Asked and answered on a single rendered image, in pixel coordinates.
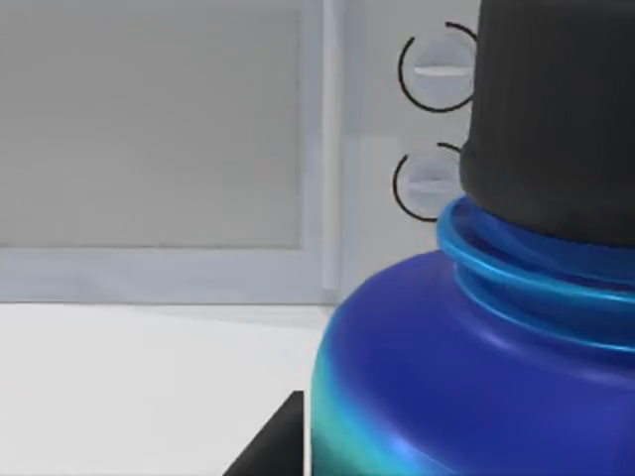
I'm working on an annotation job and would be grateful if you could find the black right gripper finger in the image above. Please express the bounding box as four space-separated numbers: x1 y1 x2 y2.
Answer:
222 390 306 476

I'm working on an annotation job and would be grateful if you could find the blue bottle with black cap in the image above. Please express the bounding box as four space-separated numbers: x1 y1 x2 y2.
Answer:
309 0 635 476

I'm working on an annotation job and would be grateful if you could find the pale microwave knob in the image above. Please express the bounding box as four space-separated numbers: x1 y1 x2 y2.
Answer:
392 142 465 223
397 21 480 112

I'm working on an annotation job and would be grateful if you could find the pale microwave oven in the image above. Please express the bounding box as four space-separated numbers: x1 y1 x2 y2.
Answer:
0 0 482 306

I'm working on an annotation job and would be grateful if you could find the microwave oven door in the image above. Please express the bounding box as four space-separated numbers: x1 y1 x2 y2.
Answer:
0 0 343 305

